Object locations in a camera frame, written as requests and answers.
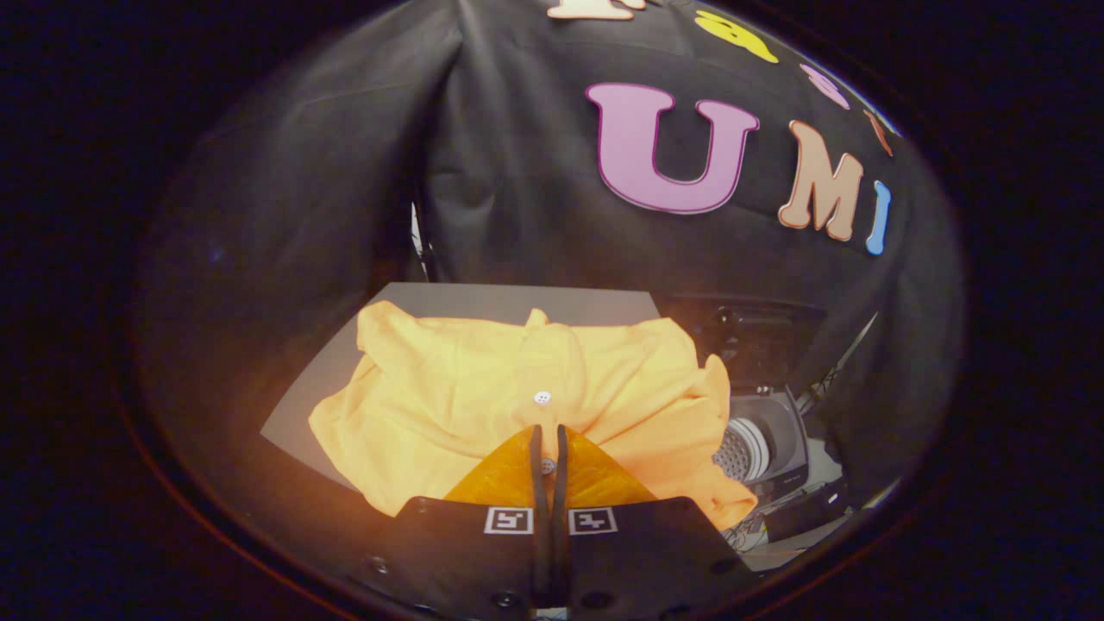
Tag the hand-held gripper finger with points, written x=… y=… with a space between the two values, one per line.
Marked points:
x=560 y=535
x=541 y=535

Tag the orange shirt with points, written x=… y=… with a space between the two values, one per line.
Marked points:
x=448 y=397

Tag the grey cabinet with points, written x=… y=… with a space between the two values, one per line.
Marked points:
x=483 y=302

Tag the black box with white label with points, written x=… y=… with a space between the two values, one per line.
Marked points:
x=806 y=513

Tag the backdrop stand pole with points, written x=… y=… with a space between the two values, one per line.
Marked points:
x=420 y=246

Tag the black backdrop cloth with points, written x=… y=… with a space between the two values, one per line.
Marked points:
x=345 y=172

